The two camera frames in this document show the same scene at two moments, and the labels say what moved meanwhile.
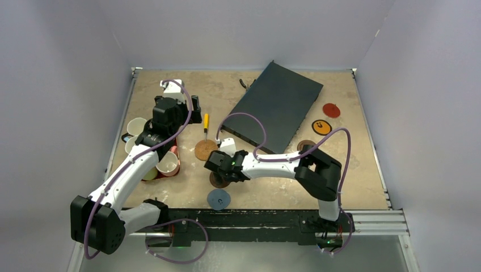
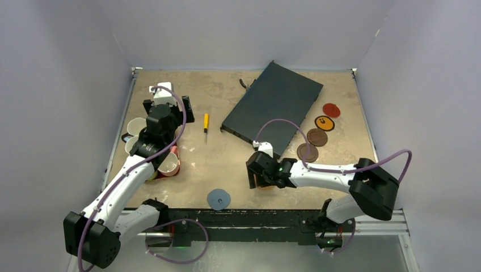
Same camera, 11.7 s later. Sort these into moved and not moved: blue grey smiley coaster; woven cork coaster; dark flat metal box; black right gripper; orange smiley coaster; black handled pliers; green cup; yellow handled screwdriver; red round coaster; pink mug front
Moved: woven cork coaster; black right gripper; orange smiley coaster
Not moved: black handled pliers; yellow handled screwdriver; dark flat metal box; pink mug front; green cup; blue grey smiley coaster; red round coaster
